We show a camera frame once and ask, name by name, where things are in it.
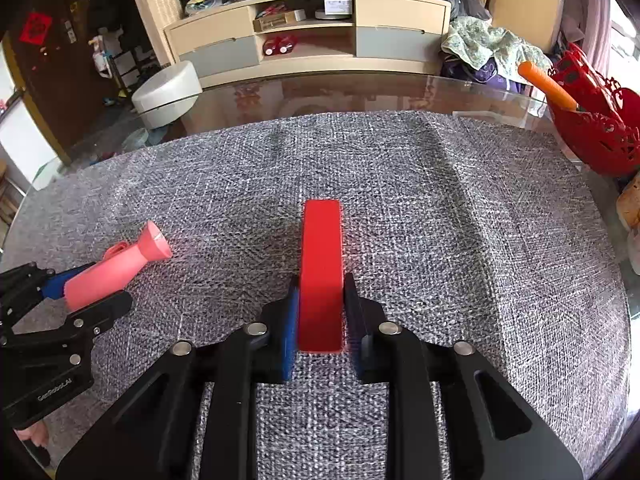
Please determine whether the beige grey TV cabinet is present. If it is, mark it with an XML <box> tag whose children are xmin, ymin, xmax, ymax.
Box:
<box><xmin>164</xmin><ymin>0</ymin><xmax>452</xmax><ymax>88</ymax></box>

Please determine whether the white wicker panel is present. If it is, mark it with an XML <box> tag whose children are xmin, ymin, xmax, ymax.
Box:
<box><xmin>122</xmin><ymin>0</ymin><xmax>183</xmax><ymax>67</ymax></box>

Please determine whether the red rectangular box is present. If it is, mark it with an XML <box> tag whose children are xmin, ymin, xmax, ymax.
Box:
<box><xmin>297</xmin><ymin>199</ymin><xmax>346</xmax><ymax>353</ymax></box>

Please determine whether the pink tube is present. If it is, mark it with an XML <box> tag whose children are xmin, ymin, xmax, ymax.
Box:
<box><xmin>63</xmin><ymin>220</ymin><xmax>173</xmax><ymax>312</ymax></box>

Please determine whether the white round stool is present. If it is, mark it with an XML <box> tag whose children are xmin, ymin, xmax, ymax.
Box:
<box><xmin>131</xmin><ymin>60</ymin><xmax>203</xmax><ymax>128</ymax></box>

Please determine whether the person's left hand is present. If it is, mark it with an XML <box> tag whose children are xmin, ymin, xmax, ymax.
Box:
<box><xmin>14</xmin><ymin>420</ymin><xmax>51</xmax><ymax>450</ymax></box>

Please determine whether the orange stick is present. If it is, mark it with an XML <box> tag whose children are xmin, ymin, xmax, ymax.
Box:
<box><xmin>517</xmin><ymin>61</ymin><xmax>580</xmax><ymax>112</ymax></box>

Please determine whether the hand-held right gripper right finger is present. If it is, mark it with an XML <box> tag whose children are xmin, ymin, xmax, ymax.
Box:
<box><xmin>343</xmin><ymin>272</ymin><xmax>585</xmax><ymax>480</ymax></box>

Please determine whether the floral green cloth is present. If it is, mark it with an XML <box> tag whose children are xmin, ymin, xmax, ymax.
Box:
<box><xmin>442</xmin><ymin>16</ymin><xmax>553</xmax><ymax>88</ymax></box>

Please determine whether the white spray bottle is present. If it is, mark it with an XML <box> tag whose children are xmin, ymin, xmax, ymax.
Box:
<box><xmin>89</xmin><ymin>35</ymin><xmax>114</xmax><ymax>79</ymax></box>

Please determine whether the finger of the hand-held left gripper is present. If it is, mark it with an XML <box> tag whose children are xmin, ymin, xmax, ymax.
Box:
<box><xmin>0</xmin><ymin>261</ymin><xmax>97</xmax><ymax>328</ymax></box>
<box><xmin>0</xmin><ymin>291</ymin><xmax>134</xmax><ymax>368</ymax></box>

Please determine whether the red plastic basket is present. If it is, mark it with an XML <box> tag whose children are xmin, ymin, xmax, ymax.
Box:
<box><xmin>545</xmin><ymin>42</ymin><xmax>640</xmax><ymax>178</ymax></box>

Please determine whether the dark brown door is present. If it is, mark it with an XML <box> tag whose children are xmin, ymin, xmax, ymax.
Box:
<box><xmin>0</xmin><ymin>0</ymin><xmax>128</xmax><ymax>163</ymax></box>

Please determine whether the cardboard box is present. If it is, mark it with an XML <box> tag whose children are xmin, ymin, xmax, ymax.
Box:
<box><xmin>467</xmin><ymin>0</ymin><xmax>568</xmax><ymax>53</ymax></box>

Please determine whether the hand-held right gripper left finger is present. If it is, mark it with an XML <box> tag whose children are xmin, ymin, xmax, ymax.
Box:
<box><xmin>56</xmin><ymin>274</ymin><xmax>302</xmax><ymax>480</ymax></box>

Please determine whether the pink curtain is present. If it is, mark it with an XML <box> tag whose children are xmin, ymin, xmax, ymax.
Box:
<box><xmin>562</xmin><ymin>0</ymin><xmax>615</xmax><ymax>67</ymax></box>

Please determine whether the grey woven tablecloth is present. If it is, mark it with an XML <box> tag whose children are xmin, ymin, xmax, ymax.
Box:
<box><xmin>0</xmin><ymin>110</ymin><xmax>632</xmax><ymax>480</ymax></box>

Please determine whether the red door decoration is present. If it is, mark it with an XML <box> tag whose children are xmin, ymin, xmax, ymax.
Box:
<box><xmin>20</xmin><ymin>12</ymin><xmax>53</xmax><ymax>45</ymax></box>

